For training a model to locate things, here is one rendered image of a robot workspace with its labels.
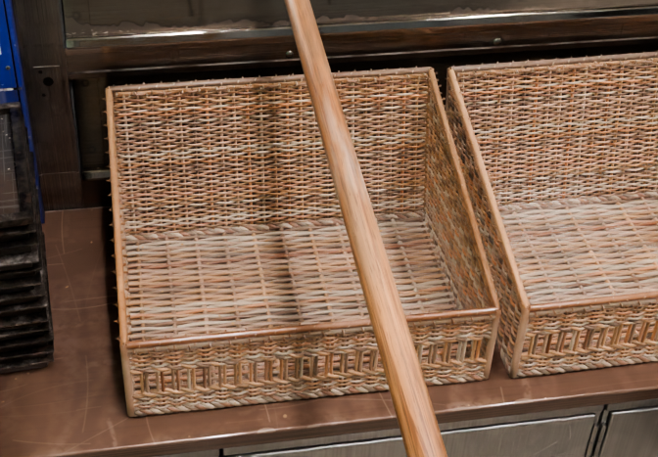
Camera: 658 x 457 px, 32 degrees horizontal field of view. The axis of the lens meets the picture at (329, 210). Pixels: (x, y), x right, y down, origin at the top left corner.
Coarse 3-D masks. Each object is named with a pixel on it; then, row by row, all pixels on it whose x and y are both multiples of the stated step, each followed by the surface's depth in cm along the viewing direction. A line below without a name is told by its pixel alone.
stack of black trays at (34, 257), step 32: (0, 128) 171; (0, 160) 165; (32, 160) 179; (0, 192) 160; (32, 192) 165; (0, 224) 153; (32, 224) 156; (0, 256) 158; (32, 256) 158; (0, 288) 160; (32, 288) 163; (0, 320) 165; (32, 320) 165; (0, 352) 170; (32, 352) 170
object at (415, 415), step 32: (288, 0) 139; (320, 64) 127; (320, 96) 123; (320, 128) 120; (352, 160) 114; (352, 192) 110; (352, 224) 107; (384, 256) 104; (384, 288) 100; (384, 320) 97; (384, 352) 95; (416, 384) 92; (416, 416) 89; (416, 448) 87
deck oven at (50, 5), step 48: (48, 0) 177; (48, 48) 182; (96, 48) 183; (144, 48) 184; (192, 48) 186; (240, 48) 189; (288, 48) 190; (336, 48) 192; (384, 48) 194; (432, 48) 195; (480, 48) 197; (528, 48) 198; (48, 96) 188; (48, 144) 194; (48, 192) 200; (96, 192) 202; (240, 192) 207
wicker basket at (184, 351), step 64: (192, 128) 190; (256, 128) 192; (384, 128) 196; (448, 128) 185; (128, 192) 192; (192, 192) 195; (256, 192) 197; (320, 192) 199; (384, 192) 201; (448, 192) 187; (192, 256) 194; (256, 256) 194; (320, 256) 194; (448, 256) 189; (128, 320) 176; (192, 320) 182; (256, 320) 182; (320, 320) 183; (448, 320) 165; (128, 384) 162; (192, 384) 171; (256, 384) 167; (320, 384) 170; (384, 384) 172
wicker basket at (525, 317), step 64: (512, 64) 195; (576, 64) 198; (640, 64) 200; (576, 128) 203; (640, 128) 206; (512, 192) 206; (576, 192) 208; (640, 192) 211; (512, 256) 171; (576, 256) 197; (640, 256) 198; (512, 320) 173; (576, 320) 170; (640, 320) 173
